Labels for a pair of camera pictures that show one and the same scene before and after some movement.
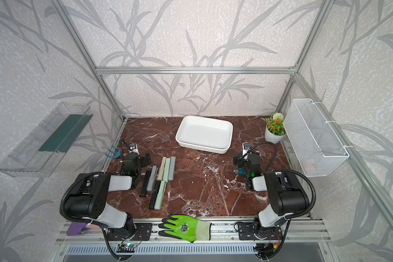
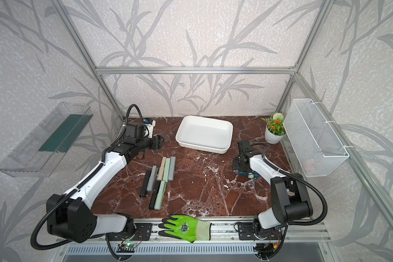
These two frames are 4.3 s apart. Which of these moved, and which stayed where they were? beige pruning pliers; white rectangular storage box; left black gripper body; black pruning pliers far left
Moved: left black gripper body
Stayed: black pruning pliers far left; beige pruning pliers; white rectangular storage box
